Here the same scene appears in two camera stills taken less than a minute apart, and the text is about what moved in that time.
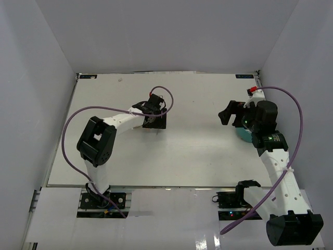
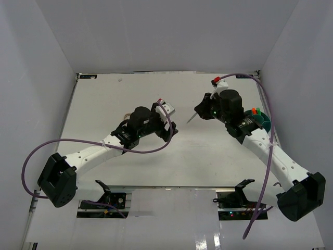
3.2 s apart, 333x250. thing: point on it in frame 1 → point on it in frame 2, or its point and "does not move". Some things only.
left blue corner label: x=90 y=76 does not move
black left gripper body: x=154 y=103 → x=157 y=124
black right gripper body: x=245 y=117 → x=215 y=108
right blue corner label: x=250 y=76 does not move
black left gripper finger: x=155 y=122 → x=166 y=135
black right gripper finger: x=225 y=114 → x=203 y=109
